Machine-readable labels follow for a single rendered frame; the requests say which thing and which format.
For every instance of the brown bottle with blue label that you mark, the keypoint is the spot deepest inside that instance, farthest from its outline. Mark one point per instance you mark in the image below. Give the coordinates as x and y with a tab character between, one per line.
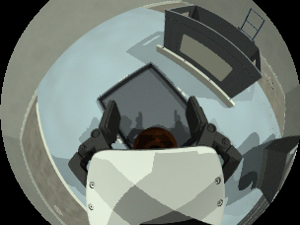
157	137

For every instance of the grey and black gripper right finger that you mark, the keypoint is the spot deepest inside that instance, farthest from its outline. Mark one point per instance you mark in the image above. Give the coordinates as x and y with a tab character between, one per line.
206	133

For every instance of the dark grey crate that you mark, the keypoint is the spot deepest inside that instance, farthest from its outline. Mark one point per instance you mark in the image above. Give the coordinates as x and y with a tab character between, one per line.
213	53

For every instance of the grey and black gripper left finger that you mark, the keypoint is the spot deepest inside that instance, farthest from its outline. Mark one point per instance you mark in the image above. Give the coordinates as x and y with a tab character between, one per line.
101	139

